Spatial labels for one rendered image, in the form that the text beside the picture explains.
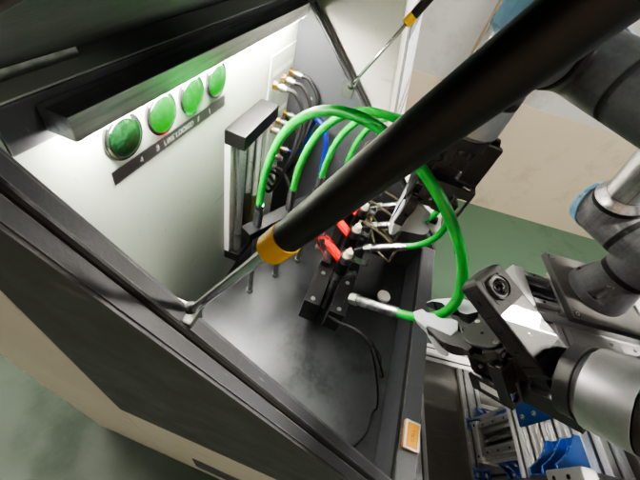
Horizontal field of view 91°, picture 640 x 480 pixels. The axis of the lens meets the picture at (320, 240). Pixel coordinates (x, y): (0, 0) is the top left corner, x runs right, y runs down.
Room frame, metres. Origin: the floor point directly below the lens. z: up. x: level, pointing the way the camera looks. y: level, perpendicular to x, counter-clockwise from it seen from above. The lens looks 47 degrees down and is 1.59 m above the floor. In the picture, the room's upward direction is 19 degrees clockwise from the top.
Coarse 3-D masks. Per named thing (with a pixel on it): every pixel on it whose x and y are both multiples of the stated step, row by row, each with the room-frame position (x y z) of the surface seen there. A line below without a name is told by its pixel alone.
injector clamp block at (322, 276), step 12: (360, 240) 0.62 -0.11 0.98; (324, 252) 0.53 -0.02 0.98; (360, 252) 0.57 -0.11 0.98; (324, 276) 0.46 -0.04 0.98; (312, 288) 0.41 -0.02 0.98; (324, 288) 0.43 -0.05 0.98; (336, 288) 0.45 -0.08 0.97; (348, 288) 0.45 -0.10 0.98; (312, 300) 0.38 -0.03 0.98; (336, 300) 0.40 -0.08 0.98; (300, 312) 0.38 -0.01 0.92; (312, 312) 0.38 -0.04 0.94; (336, 312) 0.37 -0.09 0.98; (324, 324) 0.37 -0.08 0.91; (336, 324) 0.37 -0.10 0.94
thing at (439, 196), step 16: (304, 112) 0.40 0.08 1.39; (320, 112) 0.39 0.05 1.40; (336, 112) 0.38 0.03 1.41; (352, 112) 0.37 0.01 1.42; (288, 128) 0.41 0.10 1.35; (368, 128) 0.36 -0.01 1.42; (384, 128) 0.35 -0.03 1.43; (272, 144) 0.42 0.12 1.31; (272, 160) 0.43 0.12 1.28; (432, 176) 0.32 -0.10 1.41; (432, 192) 0.31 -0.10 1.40; (256, 208) 0.43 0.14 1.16; (448, 208) 0.30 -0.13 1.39; (448, 224) 0.30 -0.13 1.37; (464, 240) 0.29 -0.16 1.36; (464, 256) 0.28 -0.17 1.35; (464, 272) 0.27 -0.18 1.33; (448, 304) 0.27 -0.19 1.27
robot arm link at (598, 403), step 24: (600, 360) 0.17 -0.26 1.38; (624, 360) 0.17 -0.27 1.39; (576, 384) 0.15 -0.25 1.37; (600, 384) 0.15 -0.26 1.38; (624, 384) 0.15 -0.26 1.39; (576, 408) 0.14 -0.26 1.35; (600, 408) 0.13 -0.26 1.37; (624, 408) 0.13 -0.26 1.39; (600, 432) 0.12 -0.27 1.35; (624, 432) 0.12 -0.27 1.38
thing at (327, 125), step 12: (360, 108) 0.51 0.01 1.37; (372, 108) 0.51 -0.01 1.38; (336, 120) 0.50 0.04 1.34; (324, 132) 0.51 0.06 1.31; (312, 144) 0.51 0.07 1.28; (300, 156) 0.51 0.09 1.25; (300, 168) 0.51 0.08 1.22; (288, 192) 0.51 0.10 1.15; (288, 204) 0.51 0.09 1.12; (444, 228) 0.49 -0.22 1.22; (432, 240) 0.49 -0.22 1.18
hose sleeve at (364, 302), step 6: (360, 300) 0.31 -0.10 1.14; (366, 300) 0.31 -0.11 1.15; (372, 300) 0.31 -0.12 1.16; (360, 306) 0.31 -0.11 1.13; (366, 306) 0.30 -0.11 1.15; (372, 306) 0.30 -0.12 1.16; (378, 306) 0.30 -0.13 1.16; (384, 306) 0.30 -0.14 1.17; (390, 306) 0.30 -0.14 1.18; (384, 312) 0.29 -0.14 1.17; (390, 312) 0.29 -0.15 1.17
